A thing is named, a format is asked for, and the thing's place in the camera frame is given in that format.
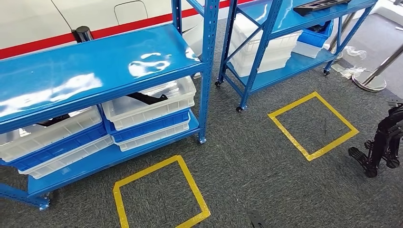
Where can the black barrier post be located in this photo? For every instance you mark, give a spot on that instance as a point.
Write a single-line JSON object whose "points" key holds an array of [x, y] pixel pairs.
{"points": [[83, 33]]}

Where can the black part in bin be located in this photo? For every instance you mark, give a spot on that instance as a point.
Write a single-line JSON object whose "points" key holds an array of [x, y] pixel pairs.
{"points": [[53, 120], [318, 28], [148, 99]]}

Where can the white low platform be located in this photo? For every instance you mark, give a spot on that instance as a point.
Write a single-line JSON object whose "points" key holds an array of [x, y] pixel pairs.
{"points": [[390, 11]]}

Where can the large translucent white bin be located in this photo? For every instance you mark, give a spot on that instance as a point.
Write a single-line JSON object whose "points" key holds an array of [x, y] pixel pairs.
{"points": [[277, 53]]}

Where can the black plastic frame part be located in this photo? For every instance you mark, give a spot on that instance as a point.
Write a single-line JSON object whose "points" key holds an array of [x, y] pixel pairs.
{"points": [[314, 7]]}

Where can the yellow floor tape outline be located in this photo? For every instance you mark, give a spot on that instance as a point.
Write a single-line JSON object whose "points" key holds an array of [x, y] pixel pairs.
{"points": [[189, 182], [289, 107]]}

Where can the white plastic bin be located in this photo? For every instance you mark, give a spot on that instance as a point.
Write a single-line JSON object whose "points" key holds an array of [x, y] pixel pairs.
{"points": [[69, 159], [151, 113], [154, 138], [307, 50], [47, 138]]}

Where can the black robot foot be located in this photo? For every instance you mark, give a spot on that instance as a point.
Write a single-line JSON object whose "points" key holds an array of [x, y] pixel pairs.
{"points": [[255, 219]]}

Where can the white car with red stripe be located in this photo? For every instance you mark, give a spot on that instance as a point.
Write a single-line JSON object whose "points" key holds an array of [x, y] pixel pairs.
{"points": [[31, 19]]}

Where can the black humanoid robot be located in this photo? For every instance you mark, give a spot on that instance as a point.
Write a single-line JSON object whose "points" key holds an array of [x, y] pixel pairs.
{"points": [[381, 144]]}

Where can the chrome stanchion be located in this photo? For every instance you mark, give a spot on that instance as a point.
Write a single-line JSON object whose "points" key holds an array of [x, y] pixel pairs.
{"points": [[368, 81]]}

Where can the blue metal shelf rack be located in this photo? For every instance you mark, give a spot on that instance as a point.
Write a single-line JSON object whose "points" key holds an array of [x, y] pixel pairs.
{"points": [[283, 19], [94, 63]]}

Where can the crumpled clear plastic wrap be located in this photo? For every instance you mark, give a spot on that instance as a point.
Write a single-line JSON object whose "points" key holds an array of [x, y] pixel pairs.
{"points": [[352, 71], [355, 52]]}

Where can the blue plastic bin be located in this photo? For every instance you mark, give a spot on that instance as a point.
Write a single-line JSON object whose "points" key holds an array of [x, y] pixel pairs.
{"points": [[63, 148], [151, 127], [314, 39]]}

